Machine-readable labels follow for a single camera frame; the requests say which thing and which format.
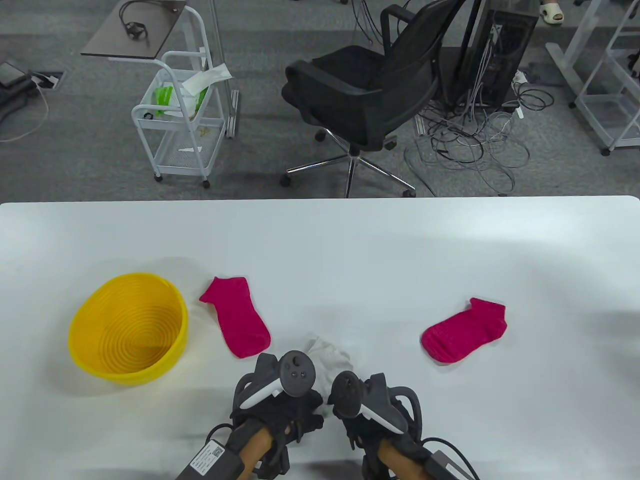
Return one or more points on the person's right hand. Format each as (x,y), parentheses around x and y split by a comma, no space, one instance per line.
(360,431)

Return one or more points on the person's left hand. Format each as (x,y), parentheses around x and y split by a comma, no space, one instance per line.
(295,412)

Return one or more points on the white sock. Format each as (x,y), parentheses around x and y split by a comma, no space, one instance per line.
(324,400)
(332,355)

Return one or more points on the pink sock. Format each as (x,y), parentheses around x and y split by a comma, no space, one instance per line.
(465,330)
(235,315)

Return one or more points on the person's left forearm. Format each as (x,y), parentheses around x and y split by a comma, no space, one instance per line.
(255,445)

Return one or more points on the person's right forearm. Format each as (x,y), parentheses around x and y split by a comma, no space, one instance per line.
(400,465)

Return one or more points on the grey white right hand controller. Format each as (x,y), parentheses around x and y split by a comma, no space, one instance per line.
(345,395)

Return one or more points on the grey white hand controller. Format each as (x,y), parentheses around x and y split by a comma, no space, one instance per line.
(297,372)
(345,395)

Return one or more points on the grey white left hand controller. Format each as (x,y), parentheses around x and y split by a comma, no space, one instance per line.
(297,372)

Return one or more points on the yellow ribbed basket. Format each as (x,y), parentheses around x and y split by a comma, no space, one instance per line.
(130,340)

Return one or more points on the black office chair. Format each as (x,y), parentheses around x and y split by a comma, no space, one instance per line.
(350,85)

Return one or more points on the green packet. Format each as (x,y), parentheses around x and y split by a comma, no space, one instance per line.
(164,97)

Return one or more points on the white paper sheet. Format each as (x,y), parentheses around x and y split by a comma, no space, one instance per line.
(210,77)

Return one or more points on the white power strip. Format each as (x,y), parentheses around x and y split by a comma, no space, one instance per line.
(520,77)

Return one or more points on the white metal rack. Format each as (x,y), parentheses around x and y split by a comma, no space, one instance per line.
(595,117)

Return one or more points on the brown top side table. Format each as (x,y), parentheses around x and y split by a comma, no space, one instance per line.
(160,30)

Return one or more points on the floor outlet box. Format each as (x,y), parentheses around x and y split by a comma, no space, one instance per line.
(47,80)

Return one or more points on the black computer tower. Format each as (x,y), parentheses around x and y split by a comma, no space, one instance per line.
(515,40)

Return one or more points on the black equipment pile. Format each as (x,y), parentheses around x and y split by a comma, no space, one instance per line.
(12,95)

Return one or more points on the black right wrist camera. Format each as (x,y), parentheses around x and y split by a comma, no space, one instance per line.
(445,467)

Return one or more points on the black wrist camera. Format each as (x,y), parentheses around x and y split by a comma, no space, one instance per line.
(210,462)
(445,467)

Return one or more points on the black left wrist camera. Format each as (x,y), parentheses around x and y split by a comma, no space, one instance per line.
(210,462)

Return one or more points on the white desk leg frame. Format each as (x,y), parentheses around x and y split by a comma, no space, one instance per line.
(562,62)

